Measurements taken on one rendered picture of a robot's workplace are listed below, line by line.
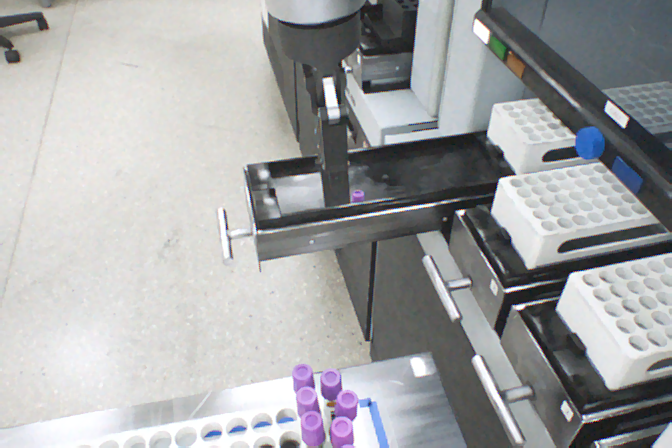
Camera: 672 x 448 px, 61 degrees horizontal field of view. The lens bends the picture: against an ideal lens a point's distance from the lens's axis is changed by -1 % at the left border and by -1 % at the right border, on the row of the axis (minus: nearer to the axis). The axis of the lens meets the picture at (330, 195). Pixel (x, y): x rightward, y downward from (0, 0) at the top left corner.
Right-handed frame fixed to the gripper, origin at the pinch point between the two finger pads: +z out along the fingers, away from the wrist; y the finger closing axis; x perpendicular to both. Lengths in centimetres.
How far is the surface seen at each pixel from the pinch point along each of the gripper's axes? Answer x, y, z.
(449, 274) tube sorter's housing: -13.9, -1.3, 19.0
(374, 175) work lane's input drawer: -6.2, 9.4, 8.8
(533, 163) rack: -26.5, 5.4, 7.5
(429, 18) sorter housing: -21.1, 36.6, 1.0
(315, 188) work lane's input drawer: 2.0, 7.9, 8.0
